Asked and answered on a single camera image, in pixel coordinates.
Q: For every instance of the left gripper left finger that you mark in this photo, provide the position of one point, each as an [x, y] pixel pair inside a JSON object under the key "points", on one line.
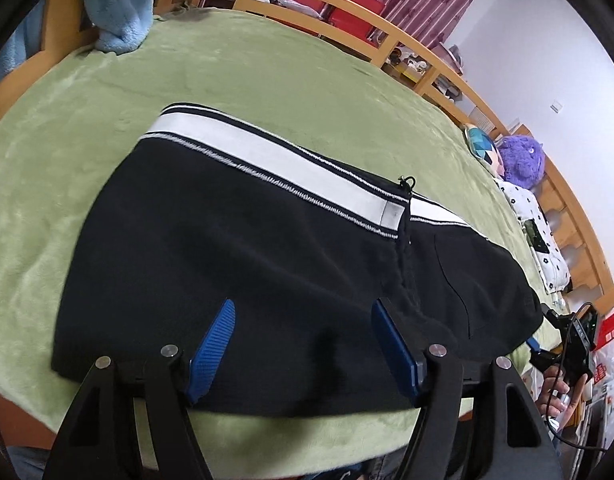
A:
{"points": [[98, 438]]}

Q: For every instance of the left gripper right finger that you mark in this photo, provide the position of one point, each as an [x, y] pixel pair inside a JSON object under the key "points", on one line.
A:
{"points": [[507, 440]]}

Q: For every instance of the black pants with white stripe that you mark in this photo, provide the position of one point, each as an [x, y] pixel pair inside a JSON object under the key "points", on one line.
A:
{"points": [[208, 208]]}

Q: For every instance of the person's right hand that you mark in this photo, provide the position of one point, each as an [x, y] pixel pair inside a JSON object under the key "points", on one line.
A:
{"points": [[556, 398]]}

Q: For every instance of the white patterned pillow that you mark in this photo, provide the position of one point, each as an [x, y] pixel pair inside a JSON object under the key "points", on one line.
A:
{"points": [[553, 268]]}

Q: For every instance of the black phone on pillow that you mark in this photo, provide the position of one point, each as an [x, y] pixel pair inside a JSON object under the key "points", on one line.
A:
{"points": [[534, 237]]}

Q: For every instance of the purple plush toy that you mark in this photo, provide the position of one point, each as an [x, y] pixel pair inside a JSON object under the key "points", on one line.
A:
{"points": [[523, 160]]}

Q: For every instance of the teal character plush cushion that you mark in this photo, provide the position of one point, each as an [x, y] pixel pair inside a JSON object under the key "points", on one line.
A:
{"points": [[484, 150]]}

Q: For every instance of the green fleece bed blanket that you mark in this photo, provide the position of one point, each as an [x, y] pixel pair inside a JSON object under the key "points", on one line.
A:
{"points": [[65, 136]]}

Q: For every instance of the light blue towel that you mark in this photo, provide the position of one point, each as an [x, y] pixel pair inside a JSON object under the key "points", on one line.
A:
{"points": [[123, 25]]}

